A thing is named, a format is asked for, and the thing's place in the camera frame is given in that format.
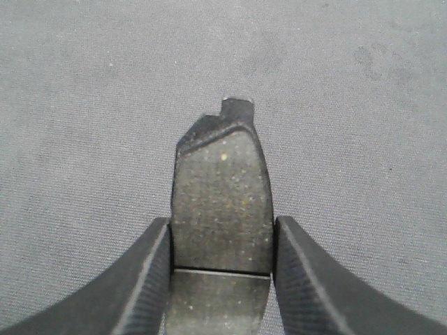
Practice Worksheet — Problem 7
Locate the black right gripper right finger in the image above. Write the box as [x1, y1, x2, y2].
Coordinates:
[274, 216, 446, 334]

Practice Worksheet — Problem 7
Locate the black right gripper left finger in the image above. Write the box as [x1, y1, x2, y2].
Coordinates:
[2, 218, 171, 334]

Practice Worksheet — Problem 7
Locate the grey brake pad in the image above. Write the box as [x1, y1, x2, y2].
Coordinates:
[165, 98, 274, 334]

